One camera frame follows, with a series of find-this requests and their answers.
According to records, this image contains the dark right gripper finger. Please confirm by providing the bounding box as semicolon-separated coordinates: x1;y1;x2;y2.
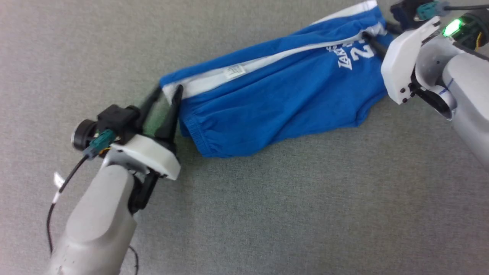
385;21;404;36
362;32;389;59

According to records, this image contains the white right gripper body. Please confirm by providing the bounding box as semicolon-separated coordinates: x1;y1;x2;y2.
381;17;456;119

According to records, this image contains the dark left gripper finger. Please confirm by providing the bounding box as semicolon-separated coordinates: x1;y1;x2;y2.
154;84;184;144
136;87;162;127

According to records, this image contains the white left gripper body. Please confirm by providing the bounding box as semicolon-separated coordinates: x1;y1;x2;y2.
110;134;181;215

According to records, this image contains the blue basketball shorts white trim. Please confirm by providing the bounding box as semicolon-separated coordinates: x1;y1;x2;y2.
159;0;396;159

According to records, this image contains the black cable with teal plug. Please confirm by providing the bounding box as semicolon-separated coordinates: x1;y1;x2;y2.
416;1;489;20
47;129;139;275

